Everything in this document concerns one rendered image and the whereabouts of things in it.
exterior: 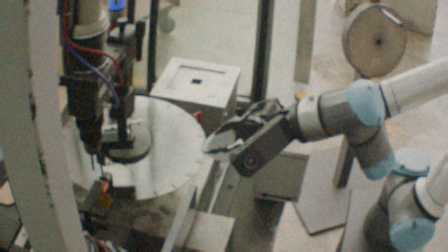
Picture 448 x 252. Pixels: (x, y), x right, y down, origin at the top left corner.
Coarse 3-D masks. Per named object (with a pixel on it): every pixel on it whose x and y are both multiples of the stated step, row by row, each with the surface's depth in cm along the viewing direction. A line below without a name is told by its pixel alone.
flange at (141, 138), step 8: (136, 128) 118; (144, 128) 119; (136, 136) 116; (144, 136) 117; (136, 144) 114; (144, 144) 115; (112, 152) 112; (120, 152) 112; (128, 152) 112; (136, 152) 112; (144, 152) 113; (120, 160) 112; (128, 160) 112
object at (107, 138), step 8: (120, 128) 103; (104, 136) 105; (112, 136) 105; (120, 136) 104; (128, 136) 105; (104, 144) 104; (112, 144) 104; (120, 144) 105; (128, 144) 105; (104, 152) 105; (104, 160) 106
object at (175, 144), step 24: (72, 120) 121; (168, 120) 123; (192, 120) 123; (72, 144) 114; (168, 144) 117; (192, 144) 117; (72, 168) 108; (96, 168) 109; (120, 168) 110; (144, 168) 110; (168, 168) 111; (120, 192) 104; (144, 192) 105; (168, 192) 106
